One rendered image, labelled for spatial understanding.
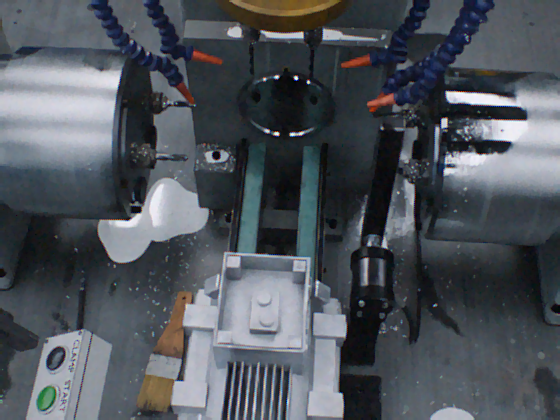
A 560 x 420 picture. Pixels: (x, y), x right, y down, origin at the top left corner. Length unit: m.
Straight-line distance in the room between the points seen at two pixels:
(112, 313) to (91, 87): 0.39
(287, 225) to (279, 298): 0.40
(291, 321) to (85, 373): 0.25
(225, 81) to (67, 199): 0.30
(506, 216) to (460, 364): 0.29
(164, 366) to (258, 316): 0.36
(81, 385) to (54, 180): 0.30
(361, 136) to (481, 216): 0.29
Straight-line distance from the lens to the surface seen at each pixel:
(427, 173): 1.10
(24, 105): 1.10
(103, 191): 1.09
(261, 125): 1.27
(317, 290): 0.96
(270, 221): 1.31
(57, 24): 1.74
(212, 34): 1.16
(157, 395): 1.22
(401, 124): 0.91
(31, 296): 1.35
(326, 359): 0.95
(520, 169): 1.06
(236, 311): 0.92
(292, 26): 0.92
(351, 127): 1.27
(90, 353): 0.97
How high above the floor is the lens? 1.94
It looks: 56 degrees down
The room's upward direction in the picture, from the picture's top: straight up
